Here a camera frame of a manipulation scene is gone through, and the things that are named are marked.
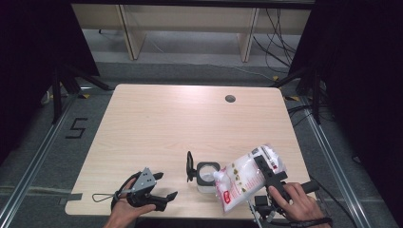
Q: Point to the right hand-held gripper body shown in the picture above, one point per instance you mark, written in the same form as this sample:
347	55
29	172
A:
275	180

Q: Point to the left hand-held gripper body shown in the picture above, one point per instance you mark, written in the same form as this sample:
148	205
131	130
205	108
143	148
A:
144	182

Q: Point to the red and white sugar pouch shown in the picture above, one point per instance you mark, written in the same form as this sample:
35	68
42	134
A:
240	180

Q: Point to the glass jar with black lid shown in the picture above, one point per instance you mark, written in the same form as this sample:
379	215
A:
202	180

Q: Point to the person's right hand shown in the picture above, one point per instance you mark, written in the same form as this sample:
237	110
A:
301	205

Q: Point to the person's left hand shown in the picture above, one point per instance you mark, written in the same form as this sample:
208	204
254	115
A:
120	212

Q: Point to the grey tape strip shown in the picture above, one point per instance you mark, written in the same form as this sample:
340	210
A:
74	197

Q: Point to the yellow and black tape piece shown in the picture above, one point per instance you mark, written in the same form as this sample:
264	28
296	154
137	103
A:
84	95
292	98
275	77

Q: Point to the grey table grommet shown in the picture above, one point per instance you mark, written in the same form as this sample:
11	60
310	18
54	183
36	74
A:
230	98

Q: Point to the black tripod stand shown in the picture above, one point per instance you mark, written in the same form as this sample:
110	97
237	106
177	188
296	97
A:
57	95
315	95

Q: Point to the black curtain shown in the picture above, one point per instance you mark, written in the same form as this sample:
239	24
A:
364	79
28	63

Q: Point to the light wooden shelf unit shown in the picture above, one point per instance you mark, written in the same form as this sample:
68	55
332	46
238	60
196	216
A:
190	19

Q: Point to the aluminium floor rail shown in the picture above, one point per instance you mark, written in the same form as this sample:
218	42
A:
335	167
34	158

